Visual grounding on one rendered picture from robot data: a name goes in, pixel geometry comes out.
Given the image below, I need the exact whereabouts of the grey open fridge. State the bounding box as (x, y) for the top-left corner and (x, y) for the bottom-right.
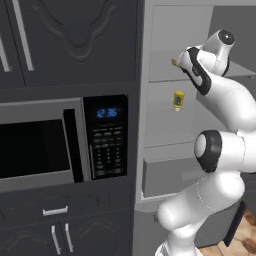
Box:
(132, 0), (256, 256)

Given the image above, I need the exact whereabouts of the grey fridge drawer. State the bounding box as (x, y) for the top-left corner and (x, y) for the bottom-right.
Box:
(141, 155), (208, 202)

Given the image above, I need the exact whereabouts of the dark grey carved cupboard door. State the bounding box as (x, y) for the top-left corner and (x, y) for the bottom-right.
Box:
(6, 0), (139, 89)

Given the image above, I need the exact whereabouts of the steel built-in microwave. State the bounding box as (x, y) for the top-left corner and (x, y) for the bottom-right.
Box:
(0, 94), (130, 195)

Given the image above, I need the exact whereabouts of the yellow mustard bottle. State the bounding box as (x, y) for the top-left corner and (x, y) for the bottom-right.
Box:
(172, 90), (186, 113)

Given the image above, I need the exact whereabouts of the dark grey drawer front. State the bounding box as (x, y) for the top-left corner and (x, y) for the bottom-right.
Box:
(0, 186), (133, 224)

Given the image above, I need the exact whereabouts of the glass fridge shelf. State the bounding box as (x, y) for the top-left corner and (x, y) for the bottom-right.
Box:
(147, 49), (256, 83)

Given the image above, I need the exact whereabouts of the short silver drawer handle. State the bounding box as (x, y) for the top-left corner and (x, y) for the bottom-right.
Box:
(42, 205), (70, 217)

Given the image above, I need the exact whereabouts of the dark grey lower cupboard door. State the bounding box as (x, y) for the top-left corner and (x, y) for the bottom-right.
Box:
(0, 218), (63, 256)
(60, 209), (133, 256)

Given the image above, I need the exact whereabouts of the silver lower cupboard handle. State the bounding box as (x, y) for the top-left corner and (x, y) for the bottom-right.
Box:
(50, 224), (63, 256)
(63, 222), (75, 254)

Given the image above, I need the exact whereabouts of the black microwave door handle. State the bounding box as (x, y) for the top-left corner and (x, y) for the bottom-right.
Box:
(62, 108), (85, 184)

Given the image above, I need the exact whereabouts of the long silver cupboard handle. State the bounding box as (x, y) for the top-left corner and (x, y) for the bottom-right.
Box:
(0, 32), (12, 73)
(11, 0), (35, 72)

